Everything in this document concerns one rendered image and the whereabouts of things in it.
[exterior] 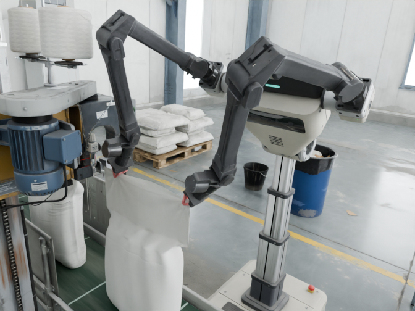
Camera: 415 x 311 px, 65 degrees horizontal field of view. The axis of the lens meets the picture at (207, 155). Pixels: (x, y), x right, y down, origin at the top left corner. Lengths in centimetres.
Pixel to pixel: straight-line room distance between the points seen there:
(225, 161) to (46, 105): 58
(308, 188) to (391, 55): 605
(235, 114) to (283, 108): 45
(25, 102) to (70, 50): 22
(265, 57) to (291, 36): 891
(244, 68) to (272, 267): 122
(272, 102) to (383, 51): 774
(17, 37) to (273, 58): 98
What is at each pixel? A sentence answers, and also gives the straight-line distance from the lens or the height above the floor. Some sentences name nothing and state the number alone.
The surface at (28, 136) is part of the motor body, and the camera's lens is 118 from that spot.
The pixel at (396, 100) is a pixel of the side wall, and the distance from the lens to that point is 896.
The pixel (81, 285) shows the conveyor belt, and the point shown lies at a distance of 194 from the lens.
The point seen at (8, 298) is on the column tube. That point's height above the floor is 55.
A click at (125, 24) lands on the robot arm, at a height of 165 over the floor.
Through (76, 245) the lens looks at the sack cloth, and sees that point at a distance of 201.
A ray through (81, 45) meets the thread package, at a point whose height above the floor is 157.
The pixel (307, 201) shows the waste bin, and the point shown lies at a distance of 339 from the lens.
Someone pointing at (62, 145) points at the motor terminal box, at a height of 128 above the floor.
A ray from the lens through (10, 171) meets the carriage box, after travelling 139.
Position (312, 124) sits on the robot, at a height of 134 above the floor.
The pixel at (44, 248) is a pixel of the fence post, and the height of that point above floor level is 67.
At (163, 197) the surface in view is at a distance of 131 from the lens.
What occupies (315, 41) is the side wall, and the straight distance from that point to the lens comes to 943.
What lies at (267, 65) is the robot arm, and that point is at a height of 157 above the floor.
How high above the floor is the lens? 161
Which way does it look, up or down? 19 degrees down
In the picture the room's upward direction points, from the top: 4 degrees clockwise
